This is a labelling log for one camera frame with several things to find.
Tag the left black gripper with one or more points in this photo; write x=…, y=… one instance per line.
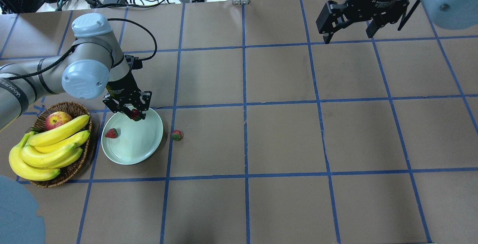
x=121, y=86

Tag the red strawberry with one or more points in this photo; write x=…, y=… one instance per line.
x=112, y=133
x=135, y=115
x=177, y=135

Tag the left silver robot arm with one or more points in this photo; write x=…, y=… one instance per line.
x=94, y=65

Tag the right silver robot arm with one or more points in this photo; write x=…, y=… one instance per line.
x=447, y=14

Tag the pale green plate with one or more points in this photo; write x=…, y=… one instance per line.
x=137, y=140

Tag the woven wicker basket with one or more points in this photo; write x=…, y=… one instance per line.
x=67, y=173

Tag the red apple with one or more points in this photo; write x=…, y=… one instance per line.
x=57, y=119

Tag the yellow banana bunch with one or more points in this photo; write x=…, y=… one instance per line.
x=40, y=156

